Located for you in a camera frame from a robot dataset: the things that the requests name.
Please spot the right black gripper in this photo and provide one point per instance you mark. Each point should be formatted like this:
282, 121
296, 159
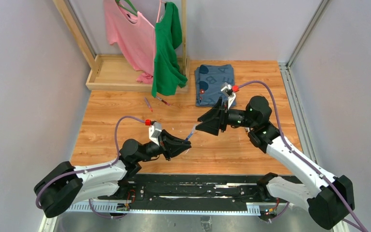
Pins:
222, 116

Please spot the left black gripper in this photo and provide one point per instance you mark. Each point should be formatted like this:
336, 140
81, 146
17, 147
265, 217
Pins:
164, 145

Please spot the clear pen cap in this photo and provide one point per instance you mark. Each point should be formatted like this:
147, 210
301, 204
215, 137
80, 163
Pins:
193, 129

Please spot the purple pen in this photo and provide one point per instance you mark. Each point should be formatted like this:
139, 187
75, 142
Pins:
148, 104
189, 136

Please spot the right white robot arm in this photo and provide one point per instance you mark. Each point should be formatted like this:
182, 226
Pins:
327, 198

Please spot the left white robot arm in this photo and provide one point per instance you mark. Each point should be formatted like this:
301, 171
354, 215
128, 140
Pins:
89, 179

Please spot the red pen near rack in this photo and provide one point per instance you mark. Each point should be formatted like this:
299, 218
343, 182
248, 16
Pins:
162, 100

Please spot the folded blue t-shirt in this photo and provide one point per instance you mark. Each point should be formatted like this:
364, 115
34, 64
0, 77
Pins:
209, 79

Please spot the green t-shirt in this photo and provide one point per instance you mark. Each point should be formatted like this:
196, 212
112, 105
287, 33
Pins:
167, 75

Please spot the wooden clothes rack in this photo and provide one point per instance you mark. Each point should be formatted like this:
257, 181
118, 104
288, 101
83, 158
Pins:
113, 72

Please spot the pink t-shirt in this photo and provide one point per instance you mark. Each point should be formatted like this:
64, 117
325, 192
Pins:
135, 37

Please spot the green clothes hanger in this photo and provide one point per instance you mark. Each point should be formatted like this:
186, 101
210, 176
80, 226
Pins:
128, 6

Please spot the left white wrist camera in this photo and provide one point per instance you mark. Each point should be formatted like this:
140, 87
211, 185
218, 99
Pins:
154, 132

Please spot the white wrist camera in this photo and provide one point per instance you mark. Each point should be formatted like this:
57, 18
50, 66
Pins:
154, 132
227, 89

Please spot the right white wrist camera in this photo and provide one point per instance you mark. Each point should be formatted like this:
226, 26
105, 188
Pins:
227, 89

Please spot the aluminium frame rail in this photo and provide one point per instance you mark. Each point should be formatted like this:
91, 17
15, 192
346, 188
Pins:
114, 208

